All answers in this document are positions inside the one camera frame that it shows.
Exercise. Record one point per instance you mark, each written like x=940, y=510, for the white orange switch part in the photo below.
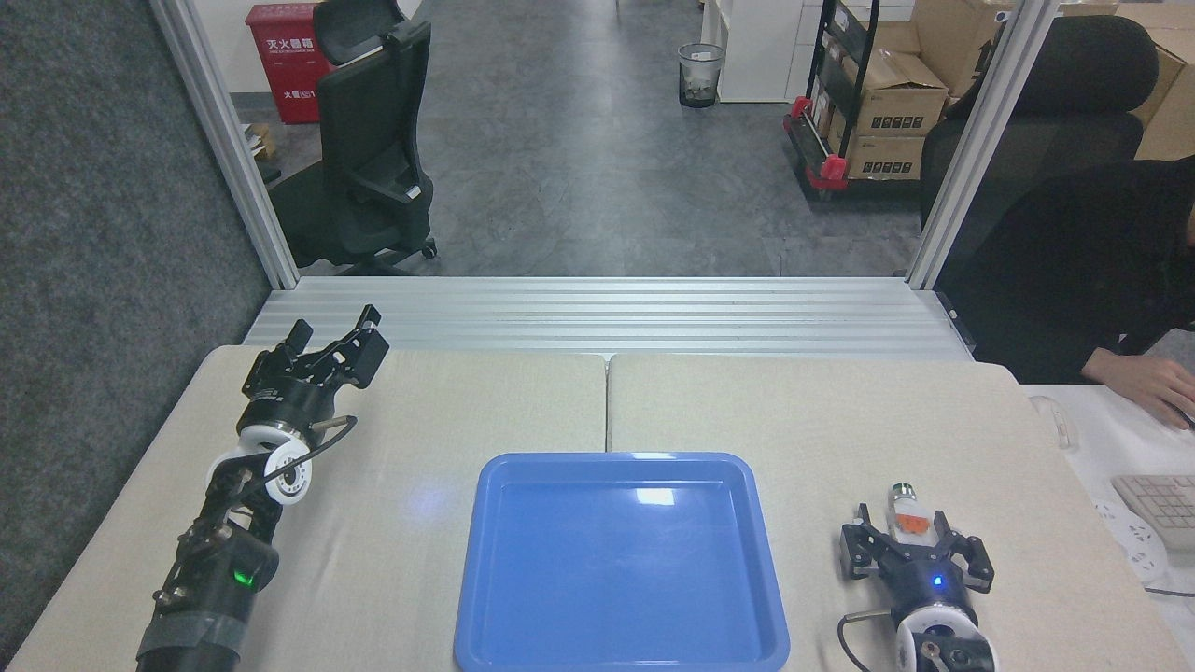
x=907, y=518

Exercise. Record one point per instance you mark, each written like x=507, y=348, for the large cardboard box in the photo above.
x=957, y=37

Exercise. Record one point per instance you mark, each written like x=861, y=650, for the blue plastic tray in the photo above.
x=621, y=569

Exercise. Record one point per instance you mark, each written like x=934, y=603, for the red fire equipment box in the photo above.
x=285, y=65

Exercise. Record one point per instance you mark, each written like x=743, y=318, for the flat cardboard box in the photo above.
x=882, y=157

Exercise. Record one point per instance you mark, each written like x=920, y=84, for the white cabinet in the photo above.
x=756, y=47

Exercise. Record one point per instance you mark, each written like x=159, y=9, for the open cardboard box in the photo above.
x=896, y=98

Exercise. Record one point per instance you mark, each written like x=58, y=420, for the silver aluminium rail platform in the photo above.
x=597, y=313

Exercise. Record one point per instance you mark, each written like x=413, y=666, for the black red cart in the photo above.
x=826, y=173

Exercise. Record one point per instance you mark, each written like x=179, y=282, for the person's hand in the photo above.
x=1158, y=383

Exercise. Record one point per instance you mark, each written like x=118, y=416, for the black mesh trash bin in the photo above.
x=700, y=75

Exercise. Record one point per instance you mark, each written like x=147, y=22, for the person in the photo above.
x=1092, y=252

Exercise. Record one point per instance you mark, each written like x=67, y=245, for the black high-back office chair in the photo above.
x=1074, y=103

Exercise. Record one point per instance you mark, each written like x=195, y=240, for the white power strip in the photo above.
x=1134, y=551

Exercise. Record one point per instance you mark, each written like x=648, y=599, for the black office chair with armrests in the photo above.
x=369, y=140

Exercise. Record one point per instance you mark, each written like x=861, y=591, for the tall cardboard box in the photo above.
x=1172, y=103

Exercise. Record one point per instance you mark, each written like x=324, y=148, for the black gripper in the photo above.
x=924, y=579
x=289, y=397

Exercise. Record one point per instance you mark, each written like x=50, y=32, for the silver aluminium post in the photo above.
x=980, y=140
x=229, y=140

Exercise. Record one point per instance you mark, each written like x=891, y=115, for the white keyboard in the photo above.
x=1162, y=509

